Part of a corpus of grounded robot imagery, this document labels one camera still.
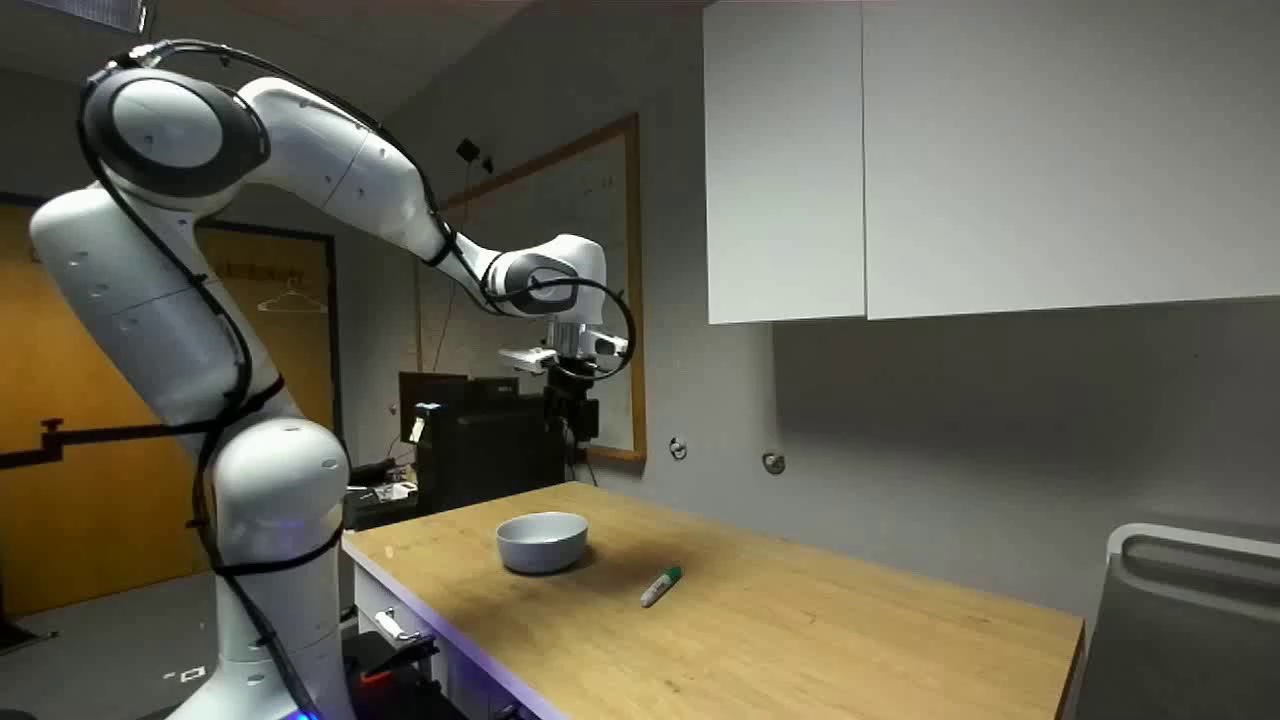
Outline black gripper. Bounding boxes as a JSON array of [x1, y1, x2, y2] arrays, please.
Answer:
[[542, 355, 604, 448]]

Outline marker with green cap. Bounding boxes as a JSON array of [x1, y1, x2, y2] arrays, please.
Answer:
[[637, 563, 689, 612]]

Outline blue-grey bowl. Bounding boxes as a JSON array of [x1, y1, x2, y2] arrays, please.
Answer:
[[496, 506, 592, 578]]

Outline black monitor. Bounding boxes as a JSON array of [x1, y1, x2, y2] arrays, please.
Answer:
[[397, 369, 571, 511]]

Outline narrow white cabinet door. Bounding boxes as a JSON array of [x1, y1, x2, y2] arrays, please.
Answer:
[[699, 0, 871, 326]]

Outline black equipment box with red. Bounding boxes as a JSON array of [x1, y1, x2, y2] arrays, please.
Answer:
[[340, 625, 447, 720]]

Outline orange wooden door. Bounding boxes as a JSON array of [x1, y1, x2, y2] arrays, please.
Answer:
[[0, 195, 340, 618]]

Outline wide white cabinet door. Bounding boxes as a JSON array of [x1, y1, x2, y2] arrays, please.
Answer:
[[862, 0, 1280, 325]]

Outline wood-framed wall board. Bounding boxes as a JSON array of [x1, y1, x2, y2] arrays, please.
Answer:
[[420, 112, 654, 470]]

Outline black horizontal mount rod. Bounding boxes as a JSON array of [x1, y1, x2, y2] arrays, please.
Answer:
[[0, 417, 210, 470]]

